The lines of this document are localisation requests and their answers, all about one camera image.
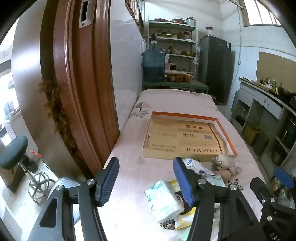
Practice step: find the cardboard sheets on wall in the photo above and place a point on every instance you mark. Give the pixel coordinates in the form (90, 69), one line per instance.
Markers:
(270, 64)

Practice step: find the metal door lock plate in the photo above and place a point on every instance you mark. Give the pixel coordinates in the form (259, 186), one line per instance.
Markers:
(84, 14)

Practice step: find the leopard print soft item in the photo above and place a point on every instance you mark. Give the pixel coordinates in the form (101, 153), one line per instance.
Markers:
(167, 224)

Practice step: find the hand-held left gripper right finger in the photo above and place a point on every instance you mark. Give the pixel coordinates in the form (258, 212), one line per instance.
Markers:
(182, 183)

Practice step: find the pink soft ball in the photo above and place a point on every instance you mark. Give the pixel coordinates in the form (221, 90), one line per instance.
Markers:
(223, 174)

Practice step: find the group of condiment bottles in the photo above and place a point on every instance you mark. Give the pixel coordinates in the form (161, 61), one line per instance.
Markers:
(269, 82)

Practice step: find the white and blue plastic packet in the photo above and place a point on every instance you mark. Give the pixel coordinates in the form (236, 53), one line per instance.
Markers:
(196, 166)

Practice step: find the dark green enamel pot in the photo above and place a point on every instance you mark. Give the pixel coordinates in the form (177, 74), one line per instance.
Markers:
(288, 134)

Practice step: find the potted green plant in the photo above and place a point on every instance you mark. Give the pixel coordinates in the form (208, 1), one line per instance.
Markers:
(251, 133)

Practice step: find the dark green swivel stool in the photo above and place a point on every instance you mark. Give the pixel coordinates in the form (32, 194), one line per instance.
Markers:
(13, 150)

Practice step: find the white metal shelf rack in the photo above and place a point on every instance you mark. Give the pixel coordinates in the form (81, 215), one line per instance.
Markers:
(173, 26)

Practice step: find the red pot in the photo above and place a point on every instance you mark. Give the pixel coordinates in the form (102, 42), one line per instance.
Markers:
(178, 20)

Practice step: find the pale green soft pack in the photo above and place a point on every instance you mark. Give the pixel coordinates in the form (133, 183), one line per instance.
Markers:
(186, 236)

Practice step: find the green table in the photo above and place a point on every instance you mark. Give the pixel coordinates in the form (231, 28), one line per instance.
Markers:
(185, 84)

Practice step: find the dried plant bundle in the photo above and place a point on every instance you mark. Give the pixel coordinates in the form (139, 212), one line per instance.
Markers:
(54, 104)

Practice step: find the white floral tissue pack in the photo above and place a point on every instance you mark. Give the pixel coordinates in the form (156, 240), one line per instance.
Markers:
(161, 201)

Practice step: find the yellow cartoon-face wipes packet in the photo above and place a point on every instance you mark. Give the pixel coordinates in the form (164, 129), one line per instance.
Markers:
(174, 185)

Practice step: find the metal cooking pot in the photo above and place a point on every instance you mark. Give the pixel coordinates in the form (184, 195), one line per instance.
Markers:
(278, 157)

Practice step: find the blue water bottle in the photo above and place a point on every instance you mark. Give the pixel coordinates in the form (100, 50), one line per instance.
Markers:
(153, 64)

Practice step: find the dark grey refrigerator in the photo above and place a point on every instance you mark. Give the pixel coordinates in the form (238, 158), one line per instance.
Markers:
(215, 69)

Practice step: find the window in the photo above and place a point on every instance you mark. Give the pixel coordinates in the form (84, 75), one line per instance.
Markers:
(261, 14)

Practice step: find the dark plant pot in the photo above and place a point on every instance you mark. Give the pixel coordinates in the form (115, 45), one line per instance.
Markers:
(261, 144)

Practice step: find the brown wooden door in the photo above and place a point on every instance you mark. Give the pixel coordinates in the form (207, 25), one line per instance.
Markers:
(81, 92)

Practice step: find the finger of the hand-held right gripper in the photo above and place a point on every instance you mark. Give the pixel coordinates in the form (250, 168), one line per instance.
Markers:
(283, 178)
(261, 190)

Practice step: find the orange-rimmed cardboard tray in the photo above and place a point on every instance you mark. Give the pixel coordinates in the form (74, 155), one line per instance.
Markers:
(185, 139)

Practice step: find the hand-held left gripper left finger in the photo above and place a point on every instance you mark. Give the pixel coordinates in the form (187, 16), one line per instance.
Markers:
(107, 183)

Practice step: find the black wok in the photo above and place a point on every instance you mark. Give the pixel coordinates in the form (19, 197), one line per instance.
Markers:
(284, 91)

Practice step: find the grey kitchen counter cabinet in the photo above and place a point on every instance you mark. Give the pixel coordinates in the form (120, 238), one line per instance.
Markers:
(266, 102)

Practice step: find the light blue pot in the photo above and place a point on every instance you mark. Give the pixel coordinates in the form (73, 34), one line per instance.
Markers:
(191, 21)

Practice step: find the row of amber jars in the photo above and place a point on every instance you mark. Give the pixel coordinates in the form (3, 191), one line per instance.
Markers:
(179, 77)

